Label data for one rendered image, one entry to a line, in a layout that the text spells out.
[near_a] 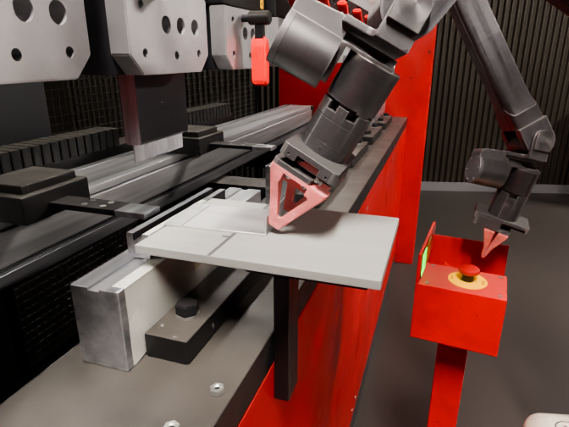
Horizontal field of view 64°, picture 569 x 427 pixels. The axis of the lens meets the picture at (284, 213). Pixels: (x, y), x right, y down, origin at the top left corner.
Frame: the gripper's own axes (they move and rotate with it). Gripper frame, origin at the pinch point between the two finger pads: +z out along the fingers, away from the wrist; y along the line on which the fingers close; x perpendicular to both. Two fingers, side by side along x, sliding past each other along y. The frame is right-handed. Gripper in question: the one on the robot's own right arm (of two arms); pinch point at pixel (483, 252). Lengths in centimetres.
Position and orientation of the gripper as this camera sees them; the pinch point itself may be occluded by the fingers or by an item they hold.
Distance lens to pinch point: 104.2
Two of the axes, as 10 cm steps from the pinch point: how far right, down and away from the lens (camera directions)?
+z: -2.1, 8.8, 4.3
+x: -4.1, 3.2, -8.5
